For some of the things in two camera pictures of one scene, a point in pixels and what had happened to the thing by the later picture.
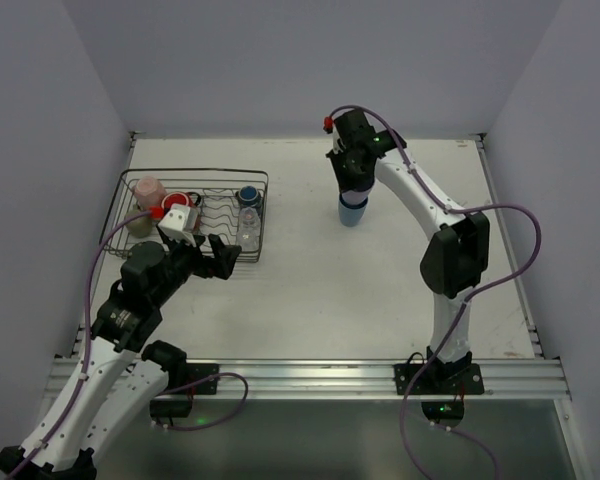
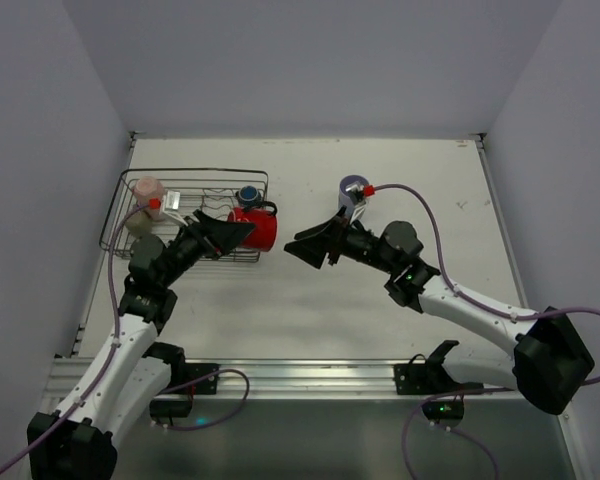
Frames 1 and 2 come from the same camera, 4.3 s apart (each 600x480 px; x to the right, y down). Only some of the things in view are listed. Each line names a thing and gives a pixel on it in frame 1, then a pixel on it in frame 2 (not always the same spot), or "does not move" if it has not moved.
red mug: (192, 199) to (264, 236)
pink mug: (149, 192) does not move
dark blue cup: (248, 196) does not move
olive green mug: (140, 227) does not move
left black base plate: (198, 371) does not move
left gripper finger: (225, 259) to (226, 236)
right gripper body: (353, 181) to (336, 240)
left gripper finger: (221, 251) to (209, 221)
